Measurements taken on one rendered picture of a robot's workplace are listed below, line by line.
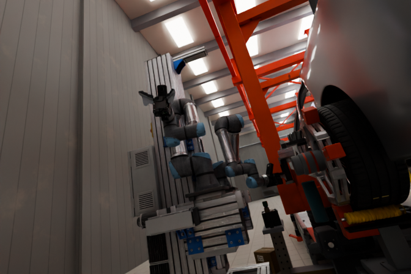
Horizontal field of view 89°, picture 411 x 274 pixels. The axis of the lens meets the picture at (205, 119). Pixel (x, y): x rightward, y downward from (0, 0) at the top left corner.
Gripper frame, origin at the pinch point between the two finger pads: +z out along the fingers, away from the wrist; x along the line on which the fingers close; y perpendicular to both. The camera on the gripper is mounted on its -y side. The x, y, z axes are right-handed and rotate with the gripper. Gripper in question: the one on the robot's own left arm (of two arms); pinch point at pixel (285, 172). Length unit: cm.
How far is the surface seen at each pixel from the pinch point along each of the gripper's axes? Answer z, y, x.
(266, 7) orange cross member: 51, -182, 8
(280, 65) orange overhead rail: 250, -243, -142
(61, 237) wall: -164, 9, -215
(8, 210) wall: -204, -27, -168
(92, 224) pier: -131, 2, -238
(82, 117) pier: -144, -156, -225
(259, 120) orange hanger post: 16, -54, -24
